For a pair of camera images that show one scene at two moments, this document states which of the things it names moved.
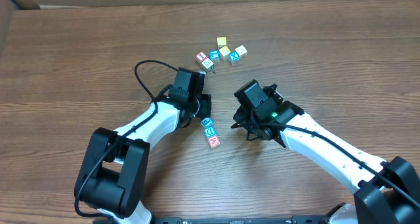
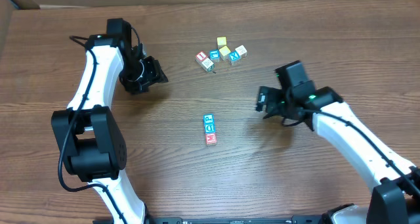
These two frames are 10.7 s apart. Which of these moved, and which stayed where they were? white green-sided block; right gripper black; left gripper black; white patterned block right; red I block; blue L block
Moved: left gripper black; right gripper black
Stayed: red I block; white green-sided block; blue L block; white patterned block right
